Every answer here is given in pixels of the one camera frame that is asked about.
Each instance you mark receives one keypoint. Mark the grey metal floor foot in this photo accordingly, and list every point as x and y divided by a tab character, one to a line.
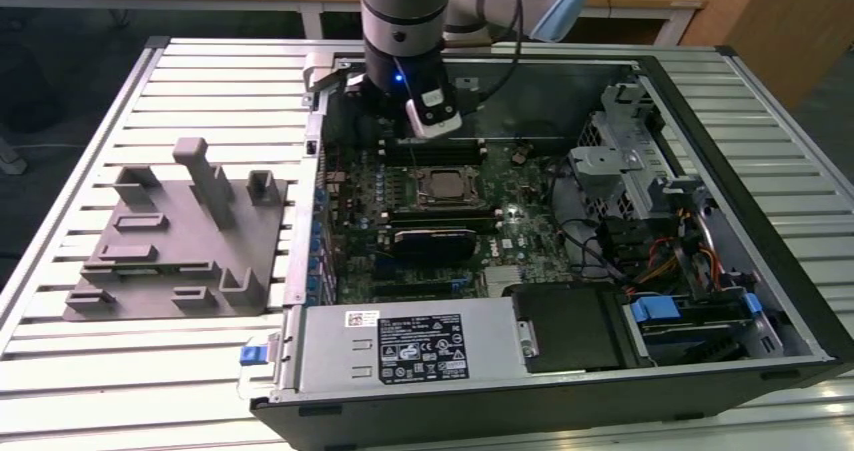
12	163

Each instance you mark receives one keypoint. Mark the black RAM slot bank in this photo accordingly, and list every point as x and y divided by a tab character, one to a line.
440	219
454	153

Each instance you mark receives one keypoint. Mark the blue disk carrier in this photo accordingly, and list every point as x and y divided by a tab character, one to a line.
654	311

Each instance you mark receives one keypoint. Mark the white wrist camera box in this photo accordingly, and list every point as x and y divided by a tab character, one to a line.
434	121

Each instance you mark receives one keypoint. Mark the grey plastic parts rack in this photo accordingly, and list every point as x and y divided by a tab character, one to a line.
180	231

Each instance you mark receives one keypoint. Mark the black disk drive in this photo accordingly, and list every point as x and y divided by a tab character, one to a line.
687	343

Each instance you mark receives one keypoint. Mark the CPU socket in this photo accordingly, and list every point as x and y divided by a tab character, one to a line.
443	204

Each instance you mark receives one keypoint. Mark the green motherboard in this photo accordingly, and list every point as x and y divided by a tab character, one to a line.
360	221

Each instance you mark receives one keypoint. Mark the grey metal drive cage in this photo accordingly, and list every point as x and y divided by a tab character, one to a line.
600	166

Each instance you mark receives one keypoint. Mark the black graphics card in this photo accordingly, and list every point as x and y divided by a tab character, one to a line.
434	246

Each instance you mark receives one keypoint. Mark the black open PC case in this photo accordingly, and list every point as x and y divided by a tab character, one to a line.
467	421

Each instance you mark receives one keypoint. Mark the silver power supply unit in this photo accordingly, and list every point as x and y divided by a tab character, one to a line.
333	351

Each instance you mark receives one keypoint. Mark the blue case latch tab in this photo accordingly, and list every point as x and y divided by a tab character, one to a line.
252	356

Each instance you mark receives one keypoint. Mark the wooden cabinet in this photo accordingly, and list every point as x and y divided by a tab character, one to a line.
787	21

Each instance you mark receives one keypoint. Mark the small silver heat sink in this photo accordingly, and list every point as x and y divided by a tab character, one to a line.
503	277

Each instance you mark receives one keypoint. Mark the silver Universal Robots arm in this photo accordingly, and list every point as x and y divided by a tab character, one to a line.
400	1

